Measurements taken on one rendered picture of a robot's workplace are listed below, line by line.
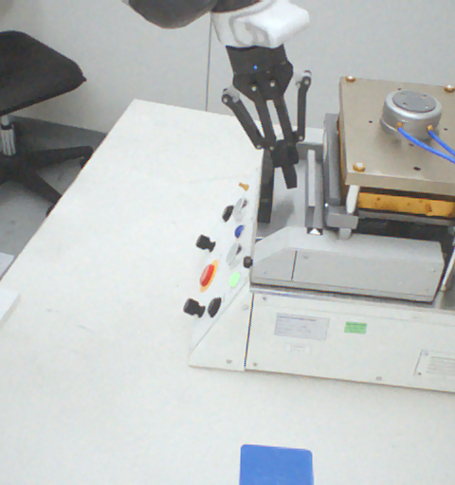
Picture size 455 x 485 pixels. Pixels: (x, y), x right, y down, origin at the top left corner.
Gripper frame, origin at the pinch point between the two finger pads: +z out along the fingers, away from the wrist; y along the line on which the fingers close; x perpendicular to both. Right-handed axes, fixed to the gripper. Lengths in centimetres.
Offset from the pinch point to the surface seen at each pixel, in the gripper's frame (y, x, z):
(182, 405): 20.1, 24.6, 21.9
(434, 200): -19.4, 10.5, 3.4
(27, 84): 93, -116, 24
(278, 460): 6.7, 32.0, 26.6
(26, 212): 114, -112, 68
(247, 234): 8.2, 3.3, 9.1
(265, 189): 3.1, 5.1, 0.4
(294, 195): 0.2, 0.0, 5.7
